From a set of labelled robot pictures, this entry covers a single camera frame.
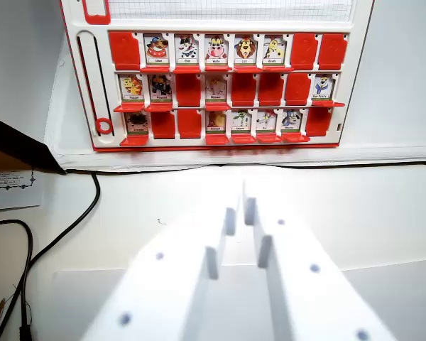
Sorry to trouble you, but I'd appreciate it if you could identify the white printed paper sheet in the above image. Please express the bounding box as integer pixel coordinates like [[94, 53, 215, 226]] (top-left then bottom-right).
[[0, 169, 44, 212]]

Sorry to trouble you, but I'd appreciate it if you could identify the white mat under board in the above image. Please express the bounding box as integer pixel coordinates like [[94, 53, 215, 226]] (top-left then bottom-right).
[[44, 0, 426, 173]]

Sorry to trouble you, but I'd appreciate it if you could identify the brown cardboard panel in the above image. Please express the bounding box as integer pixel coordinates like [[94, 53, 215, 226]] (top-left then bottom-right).
[[0, 143, 33, 173]]

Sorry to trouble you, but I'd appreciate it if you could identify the red and white game board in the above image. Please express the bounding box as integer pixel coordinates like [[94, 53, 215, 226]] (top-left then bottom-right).
[[59, 0, 376, 153]]

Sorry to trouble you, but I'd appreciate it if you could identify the long black cable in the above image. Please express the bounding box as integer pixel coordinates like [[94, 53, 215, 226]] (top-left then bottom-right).
[[19, 161, 426, 341]]

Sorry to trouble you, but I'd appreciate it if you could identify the black cable with loop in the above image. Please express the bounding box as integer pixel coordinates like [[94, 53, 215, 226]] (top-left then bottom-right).
[[0, 219, 35, 341]]

